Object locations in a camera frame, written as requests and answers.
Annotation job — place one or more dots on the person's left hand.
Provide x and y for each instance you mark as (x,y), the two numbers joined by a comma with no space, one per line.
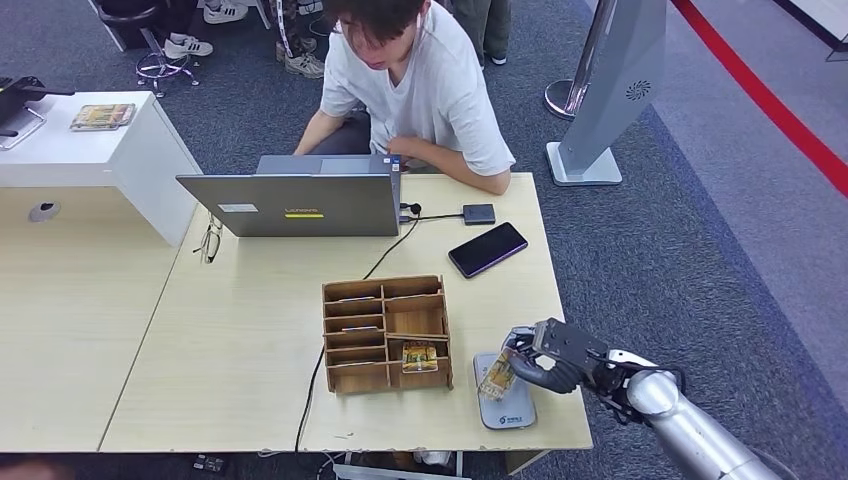
(404,147)

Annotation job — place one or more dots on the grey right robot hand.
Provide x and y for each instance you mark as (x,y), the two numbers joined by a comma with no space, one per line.
(570,348)

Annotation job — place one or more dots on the picture-printed ID card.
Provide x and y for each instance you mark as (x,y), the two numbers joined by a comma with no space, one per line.
(497,378)

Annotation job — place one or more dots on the yellow room key card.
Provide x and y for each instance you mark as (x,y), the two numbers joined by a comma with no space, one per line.
(420,358)

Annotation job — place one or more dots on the person's left forearm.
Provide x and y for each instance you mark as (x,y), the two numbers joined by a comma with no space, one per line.
(464,172)

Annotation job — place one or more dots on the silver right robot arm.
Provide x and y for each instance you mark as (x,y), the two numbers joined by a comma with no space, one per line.
(689,430)

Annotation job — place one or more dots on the person's right forearm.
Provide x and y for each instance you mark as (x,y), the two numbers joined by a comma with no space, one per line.
(321,136)

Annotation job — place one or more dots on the person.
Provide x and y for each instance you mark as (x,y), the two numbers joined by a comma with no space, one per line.
(490,26)
(430,93)

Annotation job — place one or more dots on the grey card reader pad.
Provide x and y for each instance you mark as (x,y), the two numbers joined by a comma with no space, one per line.
(510,414)

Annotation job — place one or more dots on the thin grey card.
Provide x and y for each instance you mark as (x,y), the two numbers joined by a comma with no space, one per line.
(361,328)

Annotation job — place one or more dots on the wooden slotted card organizer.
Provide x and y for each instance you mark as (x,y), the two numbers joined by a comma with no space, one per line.
(361,381)

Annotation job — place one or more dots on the dark grey USB hub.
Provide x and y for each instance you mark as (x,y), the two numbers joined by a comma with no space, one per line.
(479,214)

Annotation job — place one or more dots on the grey laptop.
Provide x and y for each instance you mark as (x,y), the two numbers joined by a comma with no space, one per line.
(298,205)

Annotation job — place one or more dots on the black smartphone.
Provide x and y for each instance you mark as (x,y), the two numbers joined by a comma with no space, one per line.
(488,250)

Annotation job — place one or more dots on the grey sneaker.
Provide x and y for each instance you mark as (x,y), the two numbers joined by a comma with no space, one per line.
(295,45)
(305,66)

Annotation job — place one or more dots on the white power strip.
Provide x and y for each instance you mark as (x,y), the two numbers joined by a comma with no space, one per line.
(311,6)

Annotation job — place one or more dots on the grey metal bar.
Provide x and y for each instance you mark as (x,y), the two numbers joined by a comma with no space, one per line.
(397,474)

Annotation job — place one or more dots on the black-rimmed eyeglasses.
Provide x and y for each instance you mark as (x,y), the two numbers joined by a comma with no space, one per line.
(212,244)

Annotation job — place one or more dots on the white sneaker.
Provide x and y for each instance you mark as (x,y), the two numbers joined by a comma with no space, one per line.
(187,47)
(225,11)

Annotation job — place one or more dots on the grey kiosk stand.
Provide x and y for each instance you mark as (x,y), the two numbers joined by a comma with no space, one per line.
(616,66)

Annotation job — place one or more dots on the black stool chrome footring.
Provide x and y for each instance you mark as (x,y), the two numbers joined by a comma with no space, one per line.
(159,66)

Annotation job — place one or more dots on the white cabinet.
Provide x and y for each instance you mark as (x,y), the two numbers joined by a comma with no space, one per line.
(99,159)

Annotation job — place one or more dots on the silver tablet plate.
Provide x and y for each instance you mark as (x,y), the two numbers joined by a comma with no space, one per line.
(20,129)

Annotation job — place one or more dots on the black terminal device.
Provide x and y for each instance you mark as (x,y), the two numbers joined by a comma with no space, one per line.
(16,93)

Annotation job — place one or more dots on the chrome stanchion post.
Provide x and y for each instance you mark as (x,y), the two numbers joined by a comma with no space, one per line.
(570,93)

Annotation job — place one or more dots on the black metal frame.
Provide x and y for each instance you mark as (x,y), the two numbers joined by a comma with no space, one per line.
(838,48)

